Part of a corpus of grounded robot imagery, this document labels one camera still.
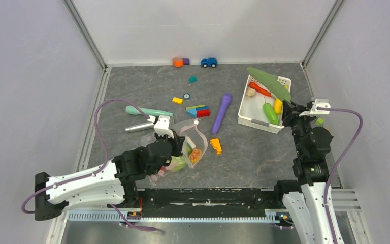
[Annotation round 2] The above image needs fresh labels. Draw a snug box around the purple cable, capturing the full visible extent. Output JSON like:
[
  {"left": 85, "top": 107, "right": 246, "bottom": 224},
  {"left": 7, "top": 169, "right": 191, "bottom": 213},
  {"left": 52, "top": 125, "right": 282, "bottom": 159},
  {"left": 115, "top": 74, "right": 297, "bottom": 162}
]
[
  {"left": 21, "top": 98, "right": 158, "bottom": 233},
  {"left": 317, "top": 107, "right": 364, "bottom": 244}
]

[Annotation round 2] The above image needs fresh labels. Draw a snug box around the small round teal gear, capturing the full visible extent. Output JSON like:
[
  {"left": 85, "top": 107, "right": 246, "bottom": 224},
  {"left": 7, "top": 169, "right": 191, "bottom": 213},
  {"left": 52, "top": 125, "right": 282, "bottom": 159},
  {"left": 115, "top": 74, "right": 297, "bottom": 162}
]
[{"left": 183, "top": 93, "right": 190, "bottom": 100}]

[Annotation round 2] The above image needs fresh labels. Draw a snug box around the purple toy microphone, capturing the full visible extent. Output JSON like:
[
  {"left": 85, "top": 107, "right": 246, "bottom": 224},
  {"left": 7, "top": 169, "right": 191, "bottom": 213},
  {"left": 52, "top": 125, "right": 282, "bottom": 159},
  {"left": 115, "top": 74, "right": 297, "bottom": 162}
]
[{"left": 211, "top": 93, "right": 232, "bottom": 135}]

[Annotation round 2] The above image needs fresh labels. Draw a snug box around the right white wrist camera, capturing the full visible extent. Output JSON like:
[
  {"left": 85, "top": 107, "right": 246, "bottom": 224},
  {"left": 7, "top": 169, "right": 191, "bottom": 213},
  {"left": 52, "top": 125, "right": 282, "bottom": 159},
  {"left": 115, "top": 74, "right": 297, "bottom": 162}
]
[{"left": 299, "top": 98, "right": 331, "bottom": 117}]

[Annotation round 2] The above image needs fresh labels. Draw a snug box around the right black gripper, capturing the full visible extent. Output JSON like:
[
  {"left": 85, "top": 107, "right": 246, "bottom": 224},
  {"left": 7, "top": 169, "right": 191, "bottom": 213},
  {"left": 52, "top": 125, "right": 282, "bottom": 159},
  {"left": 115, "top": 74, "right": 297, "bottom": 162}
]
[{"left": 281, "top": 100, "right": 317, "bottom": 156}]

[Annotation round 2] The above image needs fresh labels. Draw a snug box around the silver toy microphone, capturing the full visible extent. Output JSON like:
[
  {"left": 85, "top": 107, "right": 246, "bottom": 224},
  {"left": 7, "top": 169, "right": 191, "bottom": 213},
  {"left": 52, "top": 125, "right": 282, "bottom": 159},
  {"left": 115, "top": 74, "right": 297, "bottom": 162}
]
[{"left": 125, "top": 121, "right": 154, "bottom": 133}]

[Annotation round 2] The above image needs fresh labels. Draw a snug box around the blue red green brick stack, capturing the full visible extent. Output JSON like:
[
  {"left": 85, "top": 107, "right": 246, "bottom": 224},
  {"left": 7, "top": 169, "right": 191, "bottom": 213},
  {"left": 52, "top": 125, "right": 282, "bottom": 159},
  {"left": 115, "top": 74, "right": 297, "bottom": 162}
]
[{"left": 186, "top": 105, "right": 210, "bottom": 118}]

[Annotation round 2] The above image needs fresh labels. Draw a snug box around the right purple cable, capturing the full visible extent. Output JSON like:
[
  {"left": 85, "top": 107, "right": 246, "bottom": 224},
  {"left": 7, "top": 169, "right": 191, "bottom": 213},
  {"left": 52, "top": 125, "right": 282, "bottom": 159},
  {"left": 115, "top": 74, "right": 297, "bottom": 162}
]
[{"left": 317, "top": 107, "right": 364, "bottom": 244}]

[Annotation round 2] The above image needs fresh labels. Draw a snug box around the red toy chili pepper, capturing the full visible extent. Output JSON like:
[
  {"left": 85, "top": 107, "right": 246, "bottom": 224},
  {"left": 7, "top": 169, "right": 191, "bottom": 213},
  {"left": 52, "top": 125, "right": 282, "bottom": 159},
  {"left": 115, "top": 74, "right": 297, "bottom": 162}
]
[{"left": 248, "top": 82, "right": 272, "bottom": 97}]

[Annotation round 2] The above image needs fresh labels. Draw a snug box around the teal small block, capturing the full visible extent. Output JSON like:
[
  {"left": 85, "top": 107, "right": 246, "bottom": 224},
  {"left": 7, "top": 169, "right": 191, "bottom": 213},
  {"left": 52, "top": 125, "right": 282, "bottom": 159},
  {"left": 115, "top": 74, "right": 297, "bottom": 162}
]
[{"left": 188, "top": 76, "right": 198, "bottom": 83}]

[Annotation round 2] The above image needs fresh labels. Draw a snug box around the orange and purple block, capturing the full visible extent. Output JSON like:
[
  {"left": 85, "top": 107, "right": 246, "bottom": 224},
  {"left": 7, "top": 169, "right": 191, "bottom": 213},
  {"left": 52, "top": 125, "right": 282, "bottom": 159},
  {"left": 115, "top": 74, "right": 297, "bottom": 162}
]
[{"left": 172, "top": 57, "right": 190, "bottom": 68}]

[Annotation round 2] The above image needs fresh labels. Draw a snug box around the green white blue brick stack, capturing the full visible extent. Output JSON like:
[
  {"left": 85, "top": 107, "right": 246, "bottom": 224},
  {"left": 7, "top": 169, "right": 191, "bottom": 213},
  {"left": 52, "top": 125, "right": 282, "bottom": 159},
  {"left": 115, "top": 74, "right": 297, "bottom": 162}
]
[{"left": 185, "top": 136, "right": 197, "bottom": 154}]

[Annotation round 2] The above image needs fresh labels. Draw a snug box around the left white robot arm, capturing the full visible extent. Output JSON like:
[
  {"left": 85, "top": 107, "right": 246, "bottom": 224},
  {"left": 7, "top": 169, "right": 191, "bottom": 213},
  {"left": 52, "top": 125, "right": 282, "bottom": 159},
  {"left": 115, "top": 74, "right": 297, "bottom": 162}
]
[{"left": 34, "top": 134, "right": 185, "bottom": 221}]

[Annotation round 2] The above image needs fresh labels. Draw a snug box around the orange round toy slice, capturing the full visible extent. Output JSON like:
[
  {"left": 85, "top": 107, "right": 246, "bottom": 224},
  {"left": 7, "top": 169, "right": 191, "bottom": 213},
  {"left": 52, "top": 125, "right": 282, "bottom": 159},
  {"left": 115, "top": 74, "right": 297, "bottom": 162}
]
[{"left": 189, "top": 148, "right": 203, "bottom": 164}]

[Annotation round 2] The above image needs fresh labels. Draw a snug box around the short green toy gourd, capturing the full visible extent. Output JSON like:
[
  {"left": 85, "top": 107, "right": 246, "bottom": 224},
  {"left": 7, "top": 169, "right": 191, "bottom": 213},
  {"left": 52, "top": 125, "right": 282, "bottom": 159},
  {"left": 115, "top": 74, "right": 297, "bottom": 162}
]
[{"left": 263, "top": 103, "right": 280, "bottom": 126}]

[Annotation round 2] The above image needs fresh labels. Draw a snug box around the clear polka dot zip bag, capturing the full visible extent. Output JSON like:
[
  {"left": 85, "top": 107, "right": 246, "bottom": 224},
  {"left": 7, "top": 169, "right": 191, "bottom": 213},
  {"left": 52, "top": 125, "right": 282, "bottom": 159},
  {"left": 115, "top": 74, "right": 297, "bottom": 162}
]
[{"left": 148, "top": 118, "right": 208, "bottom": 184}]

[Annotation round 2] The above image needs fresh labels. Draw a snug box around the mint green toy microphone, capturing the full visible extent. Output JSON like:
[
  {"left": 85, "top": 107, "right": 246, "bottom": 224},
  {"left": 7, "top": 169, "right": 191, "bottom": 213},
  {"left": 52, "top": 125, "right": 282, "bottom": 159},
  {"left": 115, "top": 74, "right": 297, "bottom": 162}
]
[{"left": 125, "top": 106, "right": 173, "bottom": 117}]

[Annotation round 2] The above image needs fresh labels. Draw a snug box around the green toy cabbage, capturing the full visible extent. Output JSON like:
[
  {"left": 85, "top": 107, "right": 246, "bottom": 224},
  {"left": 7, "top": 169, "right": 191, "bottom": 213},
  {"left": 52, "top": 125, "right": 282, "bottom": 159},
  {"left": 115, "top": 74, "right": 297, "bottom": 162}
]
[{"left": 165, "top": 156, "right": 187, "bottom": 172}]

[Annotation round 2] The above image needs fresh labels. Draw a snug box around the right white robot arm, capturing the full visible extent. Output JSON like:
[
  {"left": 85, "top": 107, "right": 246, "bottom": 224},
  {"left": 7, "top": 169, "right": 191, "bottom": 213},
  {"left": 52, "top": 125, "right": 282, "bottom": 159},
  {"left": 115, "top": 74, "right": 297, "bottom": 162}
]
[{"left": 273, "top": 101, "right": 344, "bottom": 243}]

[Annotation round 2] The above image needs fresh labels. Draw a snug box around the white toy garlic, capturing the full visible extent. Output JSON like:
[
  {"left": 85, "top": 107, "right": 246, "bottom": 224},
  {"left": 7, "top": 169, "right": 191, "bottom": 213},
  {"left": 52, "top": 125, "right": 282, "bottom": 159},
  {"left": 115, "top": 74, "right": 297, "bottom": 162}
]
[{"left": 245, "top": 87, "right": 256, "bottom": 97}]

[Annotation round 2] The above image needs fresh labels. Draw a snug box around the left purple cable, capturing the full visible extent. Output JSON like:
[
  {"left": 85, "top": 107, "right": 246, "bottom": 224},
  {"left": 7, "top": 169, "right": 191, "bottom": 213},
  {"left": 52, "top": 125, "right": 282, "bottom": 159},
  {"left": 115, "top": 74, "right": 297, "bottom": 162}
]
[{"left": 21, "top": 98, "right": 158, "bottom": 233}]

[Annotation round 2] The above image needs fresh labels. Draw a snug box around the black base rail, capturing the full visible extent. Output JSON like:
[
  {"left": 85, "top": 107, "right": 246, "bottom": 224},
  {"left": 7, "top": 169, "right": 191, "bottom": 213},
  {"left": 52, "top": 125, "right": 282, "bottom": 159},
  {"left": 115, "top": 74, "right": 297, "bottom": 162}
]
[{"left": 107, "top": 187, "right": 307, "bottom": 219}]

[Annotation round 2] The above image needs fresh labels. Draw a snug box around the orange stepped brick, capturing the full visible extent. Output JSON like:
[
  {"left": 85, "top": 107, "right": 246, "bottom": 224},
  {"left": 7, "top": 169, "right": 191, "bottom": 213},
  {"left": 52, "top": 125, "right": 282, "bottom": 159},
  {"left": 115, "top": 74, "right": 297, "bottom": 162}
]
[{"left": 210, "top": 138, "right": 222, "bottom": 155}]

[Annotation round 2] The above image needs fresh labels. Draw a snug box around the yellow toy banana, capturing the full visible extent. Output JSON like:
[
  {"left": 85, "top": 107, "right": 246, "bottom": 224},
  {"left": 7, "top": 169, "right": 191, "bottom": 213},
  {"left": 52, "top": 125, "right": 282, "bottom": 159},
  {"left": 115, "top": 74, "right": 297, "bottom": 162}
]
[{"left": 273, "top": 98, "right": 283, "bottom": 115}]

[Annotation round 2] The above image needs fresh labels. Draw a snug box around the yellow small brick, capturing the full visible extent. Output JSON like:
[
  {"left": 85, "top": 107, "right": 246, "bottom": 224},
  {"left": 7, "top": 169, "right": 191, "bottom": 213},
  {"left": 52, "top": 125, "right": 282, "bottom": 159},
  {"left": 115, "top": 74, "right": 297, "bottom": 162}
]
[{"left": 172, "top": 97, "right": 183, "bottom": 105}]

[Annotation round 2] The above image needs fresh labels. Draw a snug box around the small green cube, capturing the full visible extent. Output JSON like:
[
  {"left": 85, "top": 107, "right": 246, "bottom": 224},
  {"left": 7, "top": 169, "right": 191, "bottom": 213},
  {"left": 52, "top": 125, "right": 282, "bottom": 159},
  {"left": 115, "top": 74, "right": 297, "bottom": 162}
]
[{"left": 315, "top": 117, "right": 324, "bottom": 127}]

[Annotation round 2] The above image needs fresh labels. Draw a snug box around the white perforated plastic basket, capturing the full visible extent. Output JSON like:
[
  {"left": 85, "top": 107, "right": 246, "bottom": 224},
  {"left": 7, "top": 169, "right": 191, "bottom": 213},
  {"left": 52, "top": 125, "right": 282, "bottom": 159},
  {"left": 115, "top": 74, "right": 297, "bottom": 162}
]
[{"left": 238, "top": 75, "right": 284, "bottom": 134}]

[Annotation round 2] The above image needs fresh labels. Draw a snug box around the blue toy car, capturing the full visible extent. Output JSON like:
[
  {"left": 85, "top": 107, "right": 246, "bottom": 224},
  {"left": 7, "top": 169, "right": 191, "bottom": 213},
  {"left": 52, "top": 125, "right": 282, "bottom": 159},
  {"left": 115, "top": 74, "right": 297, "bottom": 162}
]
[{"left": 201, "top": 57, "right": 218, "bottom": 68}]

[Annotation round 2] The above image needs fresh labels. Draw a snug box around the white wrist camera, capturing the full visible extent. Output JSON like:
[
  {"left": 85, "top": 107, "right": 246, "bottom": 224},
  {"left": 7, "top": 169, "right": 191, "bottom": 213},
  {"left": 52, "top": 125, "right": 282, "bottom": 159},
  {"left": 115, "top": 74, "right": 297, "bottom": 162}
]
[
  {"left": 148, "top": 115, "right": 175, "bottom": 138},
  {"left": 299, "top": 98, "right": 331, "bottom": 117}
]

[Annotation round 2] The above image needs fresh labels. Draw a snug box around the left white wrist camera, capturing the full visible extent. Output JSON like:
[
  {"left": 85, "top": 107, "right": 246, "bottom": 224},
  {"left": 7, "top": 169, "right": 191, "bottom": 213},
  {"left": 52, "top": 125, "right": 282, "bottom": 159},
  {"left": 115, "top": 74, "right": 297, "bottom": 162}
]
[{"left": 148, "top": 115, "right": 175, "bottom": 138}]

